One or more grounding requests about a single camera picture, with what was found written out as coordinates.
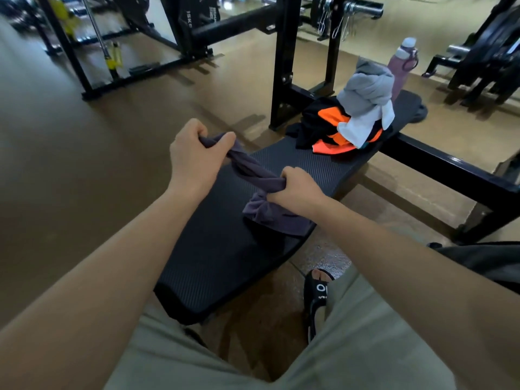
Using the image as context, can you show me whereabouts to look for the person's left hand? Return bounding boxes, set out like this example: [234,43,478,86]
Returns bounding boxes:
[168,118,237,199]

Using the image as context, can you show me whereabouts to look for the grey yoga fitness towel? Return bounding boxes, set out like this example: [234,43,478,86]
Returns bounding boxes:
[336,57,395,118]

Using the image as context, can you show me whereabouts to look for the white towel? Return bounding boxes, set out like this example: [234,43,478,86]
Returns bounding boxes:
[336,99,395,150]

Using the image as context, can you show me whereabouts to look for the dark grey backpack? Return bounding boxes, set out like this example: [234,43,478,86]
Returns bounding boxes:
[428,241,520,295]

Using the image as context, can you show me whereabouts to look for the yellow black gym machine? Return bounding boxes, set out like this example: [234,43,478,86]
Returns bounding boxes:
[38,0,82,37]

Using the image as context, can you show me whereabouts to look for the black weight plate white print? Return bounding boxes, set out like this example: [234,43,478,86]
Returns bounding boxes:
[183,0,222,35]

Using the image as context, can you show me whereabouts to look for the purple towel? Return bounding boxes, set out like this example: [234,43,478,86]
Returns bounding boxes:
[199,133,317,237]

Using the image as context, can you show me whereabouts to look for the person's right forearm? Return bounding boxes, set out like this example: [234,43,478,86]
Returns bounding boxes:
[315,197,520,390]

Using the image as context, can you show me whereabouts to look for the rack of black weight plates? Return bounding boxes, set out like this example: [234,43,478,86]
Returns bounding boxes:
[422,0,520,108]

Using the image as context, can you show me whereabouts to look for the person's right hand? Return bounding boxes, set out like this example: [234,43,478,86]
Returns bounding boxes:
[266,166,330,220]

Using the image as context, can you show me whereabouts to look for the black steel bench frame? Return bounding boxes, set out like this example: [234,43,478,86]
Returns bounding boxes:
[268,0,520,245]

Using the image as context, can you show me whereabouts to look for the person's left forearm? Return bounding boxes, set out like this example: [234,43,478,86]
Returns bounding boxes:
[0,186,212,390]

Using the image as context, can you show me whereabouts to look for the yellow safety catch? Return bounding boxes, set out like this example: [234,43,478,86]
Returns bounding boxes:
[105,40,124,72]

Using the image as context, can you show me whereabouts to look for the black power rack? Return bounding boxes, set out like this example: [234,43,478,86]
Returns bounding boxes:
[36,0,281,101]

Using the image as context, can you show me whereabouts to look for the pink water bottle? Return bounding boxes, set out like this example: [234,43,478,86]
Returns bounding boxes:
[386,37,419,104]

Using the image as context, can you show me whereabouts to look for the black ribbed bench pad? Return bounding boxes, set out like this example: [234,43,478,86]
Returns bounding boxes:
[153,89,423,326]

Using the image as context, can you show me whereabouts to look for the black orange jacket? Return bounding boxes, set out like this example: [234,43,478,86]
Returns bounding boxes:
[285,96,393,155]

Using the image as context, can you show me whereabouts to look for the small black weight plate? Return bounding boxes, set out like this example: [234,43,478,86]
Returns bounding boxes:
[408,103,428,125]

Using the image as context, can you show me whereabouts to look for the black right slipper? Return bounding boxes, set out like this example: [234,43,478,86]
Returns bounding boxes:
[302,268,336,344]

